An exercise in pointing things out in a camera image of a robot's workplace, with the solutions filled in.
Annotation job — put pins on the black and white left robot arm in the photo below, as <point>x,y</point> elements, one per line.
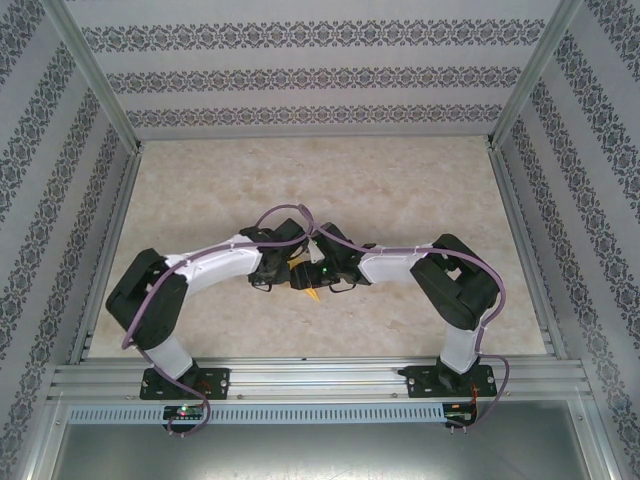
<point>220,265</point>

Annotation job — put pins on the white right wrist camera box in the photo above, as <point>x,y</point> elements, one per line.
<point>315,252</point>

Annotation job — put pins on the aluminium frame post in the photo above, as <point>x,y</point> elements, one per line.
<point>535,75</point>
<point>100,85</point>

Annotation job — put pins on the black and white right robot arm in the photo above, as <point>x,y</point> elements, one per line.
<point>390,265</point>

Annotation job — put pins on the aluminium table side rail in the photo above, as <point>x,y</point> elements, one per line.
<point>525,240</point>
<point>112,235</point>

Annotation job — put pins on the grey sheet metal panel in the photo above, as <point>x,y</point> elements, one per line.
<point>320,455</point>

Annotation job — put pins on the yellow paper sheet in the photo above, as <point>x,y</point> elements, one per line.
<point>314,295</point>

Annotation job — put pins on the long aluminium mounting rail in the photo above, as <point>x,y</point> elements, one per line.
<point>320,380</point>

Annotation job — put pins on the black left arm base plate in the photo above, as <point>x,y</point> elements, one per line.
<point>215,382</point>

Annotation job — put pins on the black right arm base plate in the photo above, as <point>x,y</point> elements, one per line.
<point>422,382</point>

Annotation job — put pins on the short aluminium frame bar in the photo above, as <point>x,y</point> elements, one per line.
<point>597,445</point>
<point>42,445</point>

